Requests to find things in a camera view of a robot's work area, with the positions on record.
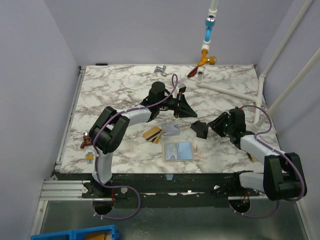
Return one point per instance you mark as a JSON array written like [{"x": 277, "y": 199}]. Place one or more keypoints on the gold card stack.
[{"x": 153, "y": 135}]

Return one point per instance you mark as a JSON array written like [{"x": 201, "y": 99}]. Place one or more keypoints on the white PVC pipe frame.
[{"x": 260, "y": 45}]

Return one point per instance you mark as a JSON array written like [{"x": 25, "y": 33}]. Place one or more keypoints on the blue plastic bin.
[{"x": 79, "y": 234}]

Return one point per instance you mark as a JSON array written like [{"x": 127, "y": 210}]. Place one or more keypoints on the red handled tool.
[{"x": 193, "y": 72}]

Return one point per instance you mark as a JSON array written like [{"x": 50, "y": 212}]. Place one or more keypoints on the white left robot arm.
[{"x": 110, "y": 127}]

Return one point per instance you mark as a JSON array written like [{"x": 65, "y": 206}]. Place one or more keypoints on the brass faucet tap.
[{"x": 211, "y": 60}]

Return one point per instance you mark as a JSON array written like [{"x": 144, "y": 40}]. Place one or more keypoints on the aluminium extrusion frame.
[{"x": 56, "y": 189}]

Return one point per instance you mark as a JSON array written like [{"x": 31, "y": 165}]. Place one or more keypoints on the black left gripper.
[{"x": 183, "y": 109}]

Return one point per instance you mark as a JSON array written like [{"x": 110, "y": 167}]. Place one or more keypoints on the beige card holder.
[{"x": 186, "y": 151}]

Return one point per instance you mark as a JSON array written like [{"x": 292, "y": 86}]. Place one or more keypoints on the silver metal clamp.
[{"x": 161, "y": 70}]

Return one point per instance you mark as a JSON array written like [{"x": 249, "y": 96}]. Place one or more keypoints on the hex key set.
[{"x": 90, "y": 158}]

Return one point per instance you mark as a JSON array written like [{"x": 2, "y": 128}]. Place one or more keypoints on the brown faucet on table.
[{"x": 86, "y": 141}]

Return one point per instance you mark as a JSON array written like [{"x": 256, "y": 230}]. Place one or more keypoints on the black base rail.
[{"x": 167, "y": 190}]

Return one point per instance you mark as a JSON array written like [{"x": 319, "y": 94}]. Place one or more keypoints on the silver VIP card stack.
[{"x": 170, "y": 129}]

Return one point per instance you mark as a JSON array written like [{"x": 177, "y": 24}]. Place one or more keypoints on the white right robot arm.
[{"x": 282, "y": 177}]

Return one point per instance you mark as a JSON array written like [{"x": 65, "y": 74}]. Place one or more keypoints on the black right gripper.
[{"x": 221, "y": 124}]

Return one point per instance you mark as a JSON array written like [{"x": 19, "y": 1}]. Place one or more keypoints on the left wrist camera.
[{"x": 181, "y": 88}]

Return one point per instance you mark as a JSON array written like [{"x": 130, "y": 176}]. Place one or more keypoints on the black card stack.
[{"x": 201, "y": 129}]

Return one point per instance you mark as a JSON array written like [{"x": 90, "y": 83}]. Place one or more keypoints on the blue pipe valve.
[{"x": 210, "y": 21}]

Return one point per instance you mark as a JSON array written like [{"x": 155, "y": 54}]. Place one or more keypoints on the single silver card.
[{"x": 171, "y": 151}]

